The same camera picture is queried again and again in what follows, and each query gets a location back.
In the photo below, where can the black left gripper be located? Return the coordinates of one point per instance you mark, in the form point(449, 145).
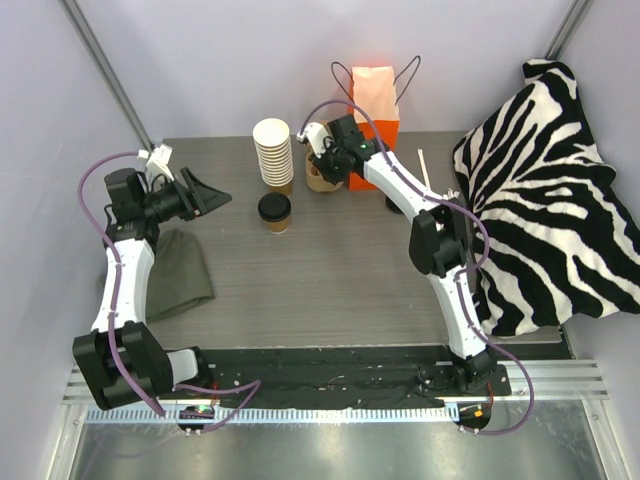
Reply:
point(190, 194)

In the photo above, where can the orange paper bag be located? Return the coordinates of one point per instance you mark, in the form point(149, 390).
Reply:
point(377, 90)

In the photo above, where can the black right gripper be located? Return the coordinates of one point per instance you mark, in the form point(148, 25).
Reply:
point(325, 167)

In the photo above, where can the stack of black lids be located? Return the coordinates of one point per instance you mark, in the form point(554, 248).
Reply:
point(391, 205)

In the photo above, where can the stack of paper cups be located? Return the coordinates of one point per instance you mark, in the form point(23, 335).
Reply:
point(274, 152)

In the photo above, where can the white slotted cable duct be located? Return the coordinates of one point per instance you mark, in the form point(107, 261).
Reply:
point(182, 413)

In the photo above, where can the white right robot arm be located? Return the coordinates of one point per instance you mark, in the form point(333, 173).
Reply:
point(438, 242)

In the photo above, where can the zebra print blanket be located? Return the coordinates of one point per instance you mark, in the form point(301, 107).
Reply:
point(552, 236)

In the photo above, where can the brown paper coffee cup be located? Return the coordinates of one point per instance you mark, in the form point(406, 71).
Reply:
point(278, 227)

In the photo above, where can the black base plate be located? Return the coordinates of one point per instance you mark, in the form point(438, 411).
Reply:
point(354, 377)

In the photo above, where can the black plastic cup lid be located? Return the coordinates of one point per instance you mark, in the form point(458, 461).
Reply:
point(274, 207)

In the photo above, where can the cardboard cup carrier stack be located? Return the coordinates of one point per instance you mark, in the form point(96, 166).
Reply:
point(315, 181)

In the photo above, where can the pile of wrapped straws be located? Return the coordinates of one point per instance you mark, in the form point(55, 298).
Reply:
point(449, 194)

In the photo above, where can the olive green cloth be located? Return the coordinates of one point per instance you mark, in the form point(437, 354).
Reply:
point(162, 282)

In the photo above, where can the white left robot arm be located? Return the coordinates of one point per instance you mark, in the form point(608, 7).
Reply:
point(121, 361)

